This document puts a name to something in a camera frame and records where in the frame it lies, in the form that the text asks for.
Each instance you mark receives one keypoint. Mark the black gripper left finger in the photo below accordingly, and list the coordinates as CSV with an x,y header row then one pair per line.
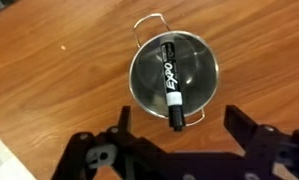
x,y
124,123

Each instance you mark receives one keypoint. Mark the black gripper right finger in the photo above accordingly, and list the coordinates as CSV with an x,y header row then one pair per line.
x,y
239,125

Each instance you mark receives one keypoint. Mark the black Expo marker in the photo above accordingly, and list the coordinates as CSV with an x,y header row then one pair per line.
x,y
172,88

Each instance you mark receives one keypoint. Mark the wooden table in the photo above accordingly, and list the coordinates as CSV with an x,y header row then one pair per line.
x,y
64,69

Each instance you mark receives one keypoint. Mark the steel bowl with handles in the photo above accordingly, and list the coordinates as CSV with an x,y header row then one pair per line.
x,y
197,67

